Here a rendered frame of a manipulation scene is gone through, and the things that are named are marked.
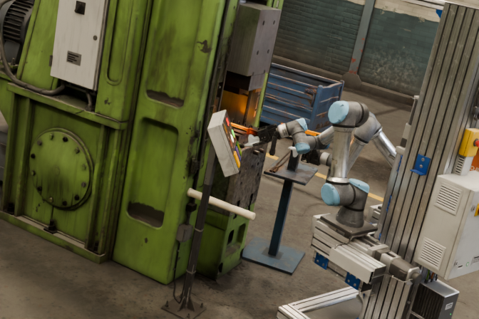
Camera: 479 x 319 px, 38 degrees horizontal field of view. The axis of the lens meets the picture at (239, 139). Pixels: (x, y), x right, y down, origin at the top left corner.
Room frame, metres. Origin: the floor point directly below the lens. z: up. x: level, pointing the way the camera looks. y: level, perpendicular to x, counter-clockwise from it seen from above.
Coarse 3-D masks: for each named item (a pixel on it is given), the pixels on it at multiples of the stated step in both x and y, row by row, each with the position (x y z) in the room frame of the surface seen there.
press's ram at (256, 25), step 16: (240, 16) 4.07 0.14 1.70; (256, 16) 4.02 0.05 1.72; (272, 16) 4.18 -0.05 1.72; (240, 32) 4.06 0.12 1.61; (256, 32) 4.02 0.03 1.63; (272, 32) 4.23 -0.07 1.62; (240, 48) 4.05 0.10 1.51; (256, 48) 4.06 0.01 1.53; (272, 48) 4.27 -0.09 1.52; (240, 64) 4.04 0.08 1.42; (256, 64) 4.10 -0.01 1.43
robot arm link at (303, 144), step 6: (300, 132) 3.65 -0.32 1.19; (294, 138) 3.64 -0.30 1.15; (300, 138) 3.63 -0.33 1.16; (306, 138) 3.64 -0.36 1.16; (312, 138) 3.67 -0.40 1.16; (294, 144) 3.64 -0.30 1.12; (300, 144) 3.61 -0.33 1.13; (306, 144) 3.61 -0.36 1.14; (312, 144) 3.65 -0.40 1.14; (300, 150) 3.60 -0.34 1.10; (306, 150) 3.61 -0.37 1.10
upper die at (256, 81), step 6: (228, 72) 4.13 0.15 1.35; (228, 78) 4.12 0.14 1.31; (234, 78) 4.11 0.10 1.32; (240, 78) 4.09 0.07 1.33; (246, 78) 4.07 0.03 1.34; (252, 78) 4.09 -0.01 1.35; (258, 78) 4.16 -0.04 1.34; (228, 84) 4.12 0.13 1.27; (234, 84) 4.10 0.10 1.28; (240, 84) 4.09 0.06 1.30; (246, 84) 4.07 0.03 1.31; (252, 84) 4.10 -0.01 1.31; (258, 84) 4.18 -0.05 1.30
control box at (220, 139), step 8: (224, 112) 3.72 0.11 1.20; (216, 120) 3.56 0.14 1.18; (224, 120) 3.57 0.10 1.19; (208, 128) 3.44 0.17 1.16; (216, 128) 3.44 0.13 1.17; (224, 128) 3.47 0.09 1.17; (232, 128) 3.77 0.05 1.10; (216, 136) 3.44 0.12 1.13; (224, 136) 3.44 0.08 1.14; (232, 136) 3.67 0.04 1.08; (216, 144) 3.44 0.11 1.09; (224, 144) 3.44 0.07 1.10; (232, 144) 3.57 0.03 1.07; (216, 152) 3.44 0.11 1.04; (224, 152) 3.44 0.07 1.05; (232, 152) 3.47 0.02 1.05; (224, 160) 3.44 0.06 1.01; (232, 160) 3.44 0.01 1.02; (224, 168) 3.44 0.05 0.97; (232, 168) 3.44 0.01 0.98
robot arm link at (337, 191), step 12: (336, 108) 3.38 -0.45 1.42; (348, 108) 3.36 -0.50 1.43; (360, 108) 3.41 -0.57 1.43; (336, 120) 3.35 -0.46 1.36; (348, 120) 3.35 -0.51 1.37; (360, 120) 3.41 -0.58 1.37; (336, 132) 3.37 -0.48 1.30; (348, 132) 3.36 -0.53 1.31; (336, 144) 3.36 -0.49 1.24; (348, 144) 3.36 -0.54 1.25; (336, 156) 3.34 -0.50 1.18; (348, 156) 3.36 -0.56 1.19; (336, 168) 3.33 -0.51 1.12; (336, 180) 3.31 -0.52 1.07; (348, 180) 3.34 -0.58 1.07; (324, 192) 3.32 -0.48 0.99; (336, 192) 3.28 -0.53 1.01; (348, 192) 3.32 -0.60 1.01; (336, 204) 3.29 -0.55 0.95; (348, 204) 3.34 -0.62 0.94
